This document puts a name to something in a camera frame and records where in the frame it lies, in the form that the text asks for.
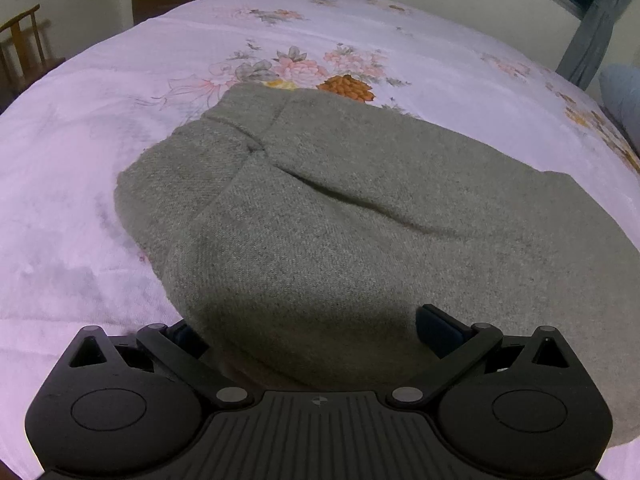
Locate light blue rolled blanket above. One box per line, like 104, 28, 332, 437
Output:
598, 63, 640, 153

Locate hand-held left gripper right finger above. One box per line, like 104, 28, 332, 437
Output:
387, 304, 576, 408

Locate grey curtain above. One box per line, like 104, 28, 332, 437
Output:
556, 0, 627, 92

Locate floral pink bed sheet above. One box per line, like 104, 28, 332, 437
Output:
0, 0, 640, 480

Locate wooden chair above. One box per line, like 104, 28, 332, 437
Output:
0, 4, 67, 107

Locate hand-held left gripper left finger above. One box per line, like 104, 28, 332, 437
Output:
64, 322, 253, 408

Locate grey pants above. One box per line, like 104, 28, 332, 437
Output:
114, 82, 640, 448

